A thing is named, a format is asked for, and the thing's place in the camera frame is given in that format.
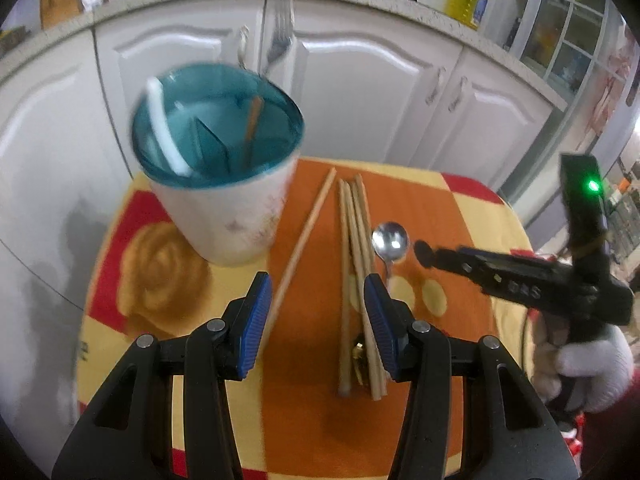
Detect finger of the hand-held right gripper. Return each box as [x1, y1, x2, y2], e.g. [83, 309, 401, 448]
[434, 245, 502, 295]

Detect pink wall poster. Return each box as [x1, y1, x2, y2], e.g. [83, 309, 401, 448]
[582, 25, 640, 136]

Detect white cabinet door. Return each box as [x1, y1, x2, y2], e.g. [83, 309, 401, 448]
[262, 0, 468, 173]
[92, 0, 268, 181]
[425, 47, 558, 196]
[0, 52, 136, 321]

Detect silver spoon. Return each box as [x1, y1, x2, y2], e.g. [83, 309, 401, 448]
[371, 221, 410, 288]

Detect orange printed table mat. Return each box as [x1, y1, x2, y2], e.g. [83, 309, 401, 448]
[75, 157, 538, 480]

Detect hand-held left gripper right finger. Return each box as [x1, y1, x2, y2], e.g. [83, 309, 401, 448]
[363, 274, 583, 480]

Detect metal cabinet handle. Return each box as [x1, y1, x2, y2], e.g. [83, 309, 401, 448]
[425, 67, 446, 106]
[447, 77, 468, 113]
[235, 25, 251, 71]

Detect silver fork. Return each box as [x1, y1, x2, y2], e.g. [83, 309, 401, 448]
[260, 0, 297, 78]

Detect floral white utensil holder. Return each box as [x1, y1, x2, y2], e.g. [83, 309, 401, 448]
[131, 61, 305, 267]

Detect wooden chopstick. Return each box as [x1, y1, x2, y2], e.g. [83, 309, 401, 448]
[346, 179, 383, 402]
[262, 167, 337, 348]
[353, 174, 390, 393]
[240, 96, 264, 171]
[337, 178, 352, 398]

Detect person's right hand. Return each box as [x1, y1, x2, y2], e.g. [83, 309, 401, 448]
[532, 310, 636, 413]

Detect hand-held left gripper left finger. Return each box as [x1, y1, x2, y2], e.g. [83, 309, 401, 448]
[50, 271, 273, 480]

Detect person's right forearm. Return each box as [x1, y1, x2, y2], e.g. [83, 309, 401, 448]
[580, 367, 640, 480]

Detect white framed glass door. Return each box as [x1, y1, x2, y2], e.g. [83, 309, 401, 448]
[510, 0, 631, 106]

